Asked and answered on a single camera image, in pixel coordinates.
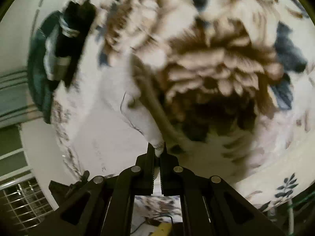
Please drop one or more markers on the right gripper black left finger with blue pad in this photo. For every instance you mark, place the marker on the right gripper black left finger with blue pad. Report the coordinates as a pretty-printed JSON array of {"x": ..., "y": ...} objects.
[{"x": 133, "y": 181}]

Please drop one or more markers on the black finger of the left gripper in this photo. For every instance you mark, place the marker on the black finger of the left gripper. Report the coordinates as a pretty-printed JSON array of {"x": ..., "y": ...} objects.
[{"x": 85, "y": 176}]

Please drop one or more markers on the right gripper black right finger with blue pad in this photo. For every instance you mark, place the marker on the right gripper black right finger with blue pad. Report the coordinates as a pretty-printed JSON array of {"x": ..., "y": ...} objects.
[{"x": 179, "y": 181}]

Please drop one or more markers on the beige long sleeve shirt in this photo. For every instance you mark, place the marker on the beige long sleeve shirt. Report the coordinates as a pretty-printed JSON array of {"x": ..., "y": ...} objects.
[{"x": 141, "y": 108}]

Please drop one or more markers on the window metal grille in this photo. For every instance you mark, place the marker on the window metal grille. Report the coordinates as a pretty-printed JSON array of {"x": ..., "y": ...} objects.
[{"x": 24, "y": 206}]

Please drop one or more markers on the dark green folded blanket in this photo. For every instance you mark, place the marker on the dark green folded blanket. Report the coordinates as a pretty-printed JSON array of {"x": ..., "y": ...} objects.
[{"x": 40, "y": 87}]

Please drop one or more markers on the green grey curtain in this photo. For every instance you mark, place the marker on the green grey curtain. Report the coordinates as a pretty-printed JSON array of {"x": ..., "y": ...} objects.
[{"x": 16, "y": 102}]

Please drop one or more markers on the teal plastic basket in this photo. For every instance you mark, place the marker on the teal plastic basket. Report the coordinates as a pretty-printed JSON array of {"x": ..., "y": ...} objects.
[{"x": 296, "y": 217}]

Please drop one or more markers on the floral bed sheet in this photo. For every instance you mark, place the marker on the floral bed sheet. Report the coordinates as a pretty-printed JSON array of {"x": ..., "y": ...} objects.
[{"x": 236, "y": 77}]

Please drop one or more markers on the black grey striped folded sweater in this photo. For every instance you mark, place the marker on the black grey striped folded sweater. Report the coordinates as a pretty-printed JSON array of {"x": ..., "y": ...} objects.
[{"x": 64, "y": 45}]

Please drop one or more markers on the white bed headboard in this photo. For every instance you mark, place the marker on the white bed headboard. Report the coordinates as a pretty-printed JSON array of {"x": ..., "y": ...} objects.
[{"x": 21, "y": 19}]

